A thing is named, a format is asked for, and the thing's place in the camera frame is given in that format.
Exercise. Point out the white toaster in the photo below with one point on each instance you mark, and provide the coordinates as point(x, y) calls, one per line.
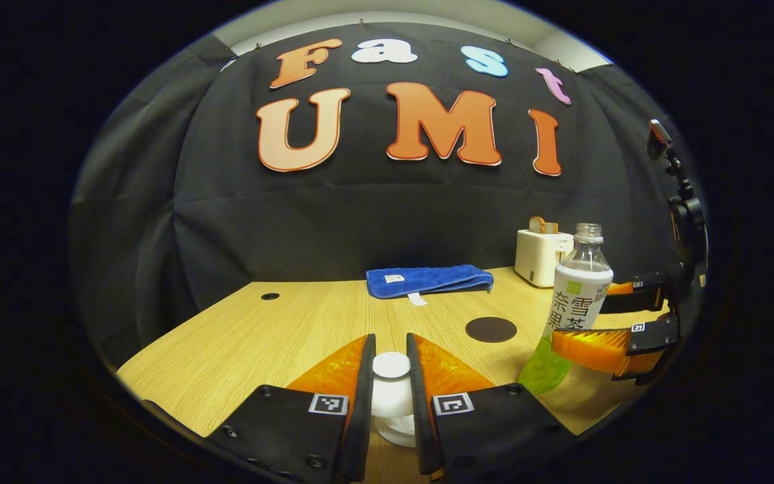
point(538, 262)

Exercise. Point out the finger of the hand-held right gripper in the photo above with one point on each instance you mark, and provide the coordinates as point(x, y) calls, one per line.
point(635, 300)
point(656, 334)

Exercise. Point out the white teacup lid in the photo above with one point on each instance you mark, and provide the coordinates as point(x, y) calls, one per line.
point(391, 365)

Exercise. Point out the blue towel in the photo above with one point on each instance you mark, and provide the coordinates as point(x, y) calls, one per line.
point(427, 280)

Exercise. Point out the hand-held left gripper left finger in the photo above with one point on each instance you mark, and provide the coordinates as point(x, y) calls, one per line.
point(363, 403)

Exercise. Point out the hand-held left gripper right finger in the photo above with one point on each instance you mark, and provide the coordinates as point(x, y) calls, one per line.
point(418, 403)

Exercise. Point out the black backdrop cloth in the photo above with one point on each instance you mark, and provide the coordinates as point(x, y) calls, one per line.
point(360, 222)

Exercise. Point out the dark round coaster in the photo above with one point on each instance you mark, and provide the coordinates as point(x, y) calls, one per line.
point(491, 329)

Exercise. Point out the clear water bottle white label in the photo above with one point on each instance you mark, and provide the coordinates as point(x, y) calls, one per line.
point(578, 282)

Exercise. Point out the toast slice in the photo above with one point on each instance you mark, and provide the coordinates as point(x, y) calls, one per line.
point(541, 225)

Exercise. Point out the white teacup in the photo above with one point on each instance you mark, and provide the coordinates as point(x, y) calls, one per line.
point(397, 433)

